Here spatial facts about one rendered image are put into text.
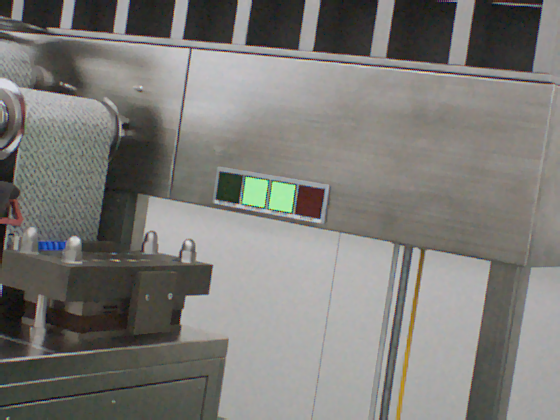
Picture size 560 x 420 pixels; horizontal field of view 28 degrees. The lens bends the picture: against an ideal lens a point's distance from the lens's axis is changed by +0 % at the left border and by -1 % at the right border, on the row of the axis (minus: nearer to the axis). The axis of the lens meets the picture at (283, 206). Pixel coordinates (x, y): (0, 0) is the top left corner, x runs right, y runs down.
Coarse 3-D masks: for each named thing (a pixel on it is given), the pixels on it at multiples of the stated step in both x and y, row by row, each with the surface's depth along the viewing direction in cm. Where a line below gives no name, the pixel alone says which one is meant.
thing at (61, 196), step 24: (24, 168) 202; (48, 168) 207; (72, 168) 213; (96, 168) 218; (24, 192) 203; (48, 192) 208; (72, 192) 214; (96, 192) 219; (24, 216) 204; (48, 216) 209; (72, 216) 215; (96, 216) 220; (48, 240) 210; (96, 240) 221
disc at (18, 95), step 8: (0, 80) 203; (8, 80) 202; (8, 88) 202; (16, 88) 201; (16, 96) 201; (24, 104) 200; (24, 112) 200; (24, 120) 200; (24, 128) 200; (16, 136) 201; (16, 144) 201; (0, 152) 203; (8, 152) 202
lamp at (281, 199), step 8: (272, 184) 209; (280, 184) 208; (288, 184) 208; (272, 192) 209; (280, 192) 208; (288, 192) 207; (272, 200) 209; (280, 200) 208; (288, 200) 207; (272, 208) 209; (280, 208) 208; (288, 208) 207
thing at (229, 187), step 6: (222, 174) 216; (228, 174) 215; (222, 180) 216; (228, 180) 215; (234, 180) 214; (240, 180) 213; (222, 186) 216; (228, 186) 215; (234, 186) 214; (240, 186) 213; (222, 192) 215; (228, 192) 215; (234, 192) 214; (222, 198) 215; (228, 198) 215; (234, 198) 214
